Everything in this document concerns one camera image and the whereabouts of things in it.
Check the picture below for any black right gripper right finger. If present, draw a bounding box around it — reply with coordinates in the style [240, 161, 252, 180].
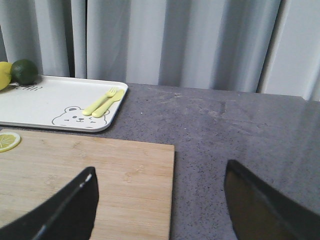
[224, 160, 320, 240]

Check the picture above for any yellow plastic fork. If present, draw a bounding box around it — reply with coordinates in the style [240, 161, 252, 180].
[82, 87, 118, 116]

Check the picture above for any wooden cutting board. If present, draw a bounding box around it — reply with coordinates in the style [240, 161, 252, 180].
[0, 130, 175, 240]

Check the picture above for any yellow plastic knife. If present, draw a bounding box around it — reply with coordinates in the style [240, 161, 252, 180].
[91, 89, 125, 118]

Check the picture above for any white bear tray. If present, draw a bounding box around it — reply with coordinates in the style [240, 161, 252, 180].
[0, 75, 128, 133]

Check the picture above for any green lime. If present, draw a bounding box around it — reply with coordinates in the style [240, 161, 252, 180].
[10, 59, 39, 86]

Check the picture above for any lemon slice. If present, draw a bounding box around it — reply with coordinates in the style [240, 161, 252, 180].
[0, 132, 21, 153]

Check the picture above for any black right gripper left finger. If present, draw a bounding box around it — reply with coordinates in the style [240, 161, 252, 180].
[0, 166, 99, 240]

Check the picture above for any yellow lemon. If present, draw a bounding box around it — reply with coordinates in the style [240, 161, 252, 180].
[0, 61, 12, 90]

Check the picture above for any grey curtain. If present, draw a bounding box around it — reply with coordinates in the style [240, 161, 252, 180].
[0, 0, 320, 101]

